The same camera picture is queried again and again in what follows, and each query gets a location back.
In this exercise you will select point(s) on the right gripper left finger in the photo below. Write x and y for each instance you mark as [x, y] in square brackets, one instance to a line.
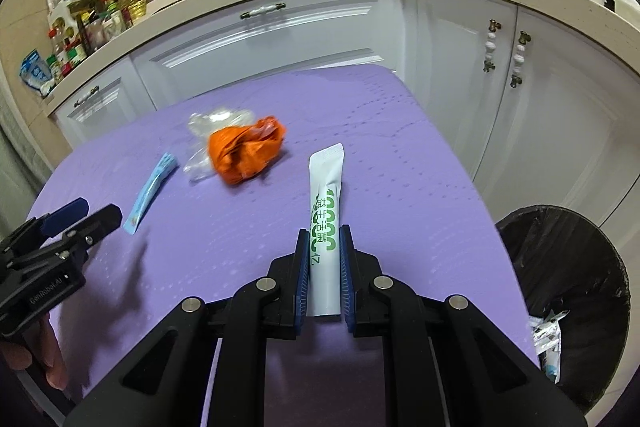
[286, 315]

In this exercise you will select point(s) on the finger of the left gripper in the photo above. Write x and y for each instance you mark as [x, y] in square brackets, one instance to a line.
[63, 218]
[89, 232]

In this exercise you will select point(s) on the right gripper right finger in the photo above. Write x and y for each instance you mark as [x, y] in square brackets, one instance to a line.
[363, 313]

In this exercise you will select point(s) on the white green tube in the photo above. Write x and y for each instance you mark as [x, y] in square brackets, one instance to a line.
[325, 173]

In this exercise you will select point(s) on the light blue sachet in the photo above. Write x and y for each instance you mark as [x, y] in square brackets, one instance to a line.
[164, 168]

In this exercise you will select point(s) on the small orange plastic bag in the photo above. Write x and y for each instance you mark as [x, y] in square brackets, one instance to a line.
[238, 153]

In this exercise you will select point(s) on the blue white snack bag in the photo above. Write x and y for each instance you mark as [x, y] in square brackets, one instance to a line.
[547, 338]

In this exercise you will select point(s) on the black trash bin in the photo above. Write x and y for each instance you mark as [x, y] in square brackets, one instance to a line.
[565, 263]

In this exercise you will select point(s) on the left hand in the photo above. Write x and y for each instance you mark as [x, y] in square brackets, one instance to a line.
[47, 351]

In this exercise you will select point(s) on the purple tablecloth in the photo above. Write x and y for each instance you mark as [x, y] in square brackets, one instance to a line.
[405, 196]

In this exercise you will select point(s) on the blue white pouch on counter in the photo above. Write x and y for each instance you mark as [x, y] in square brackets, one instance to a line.
[36, 74]

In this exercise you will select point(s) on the white condiment rack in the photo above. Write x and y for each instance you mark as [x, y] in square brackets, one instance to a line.
[84, 26]

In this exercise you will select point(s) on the left cabinet door knob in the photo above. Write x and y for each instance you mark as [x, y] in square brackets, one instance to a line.
[491, 45]

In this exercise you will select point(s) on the cabinet door knob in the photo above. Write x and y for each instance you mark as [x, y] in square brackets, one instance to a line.
[491, 45]
[518, 59]

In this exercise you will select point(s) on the right cabinet door knob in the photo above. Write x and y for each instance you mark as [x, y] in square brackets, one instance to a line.
[518, 59]

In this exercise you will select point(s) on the white bowl with spoon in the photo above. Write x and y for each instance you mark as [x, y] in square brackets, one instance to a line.
[629, 10]

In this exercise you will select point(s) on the left drawer handle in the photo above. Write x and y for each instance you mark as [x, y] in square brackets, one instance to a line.
[86, 96]

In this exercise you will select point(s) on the drawer handle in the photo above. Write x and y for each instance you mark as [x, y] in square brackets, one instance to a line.
[86, 96]
[263, 10]

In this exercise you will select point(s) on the centre drawer handle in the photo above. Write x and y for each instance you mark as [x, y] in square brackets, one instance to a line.
[263, 10]

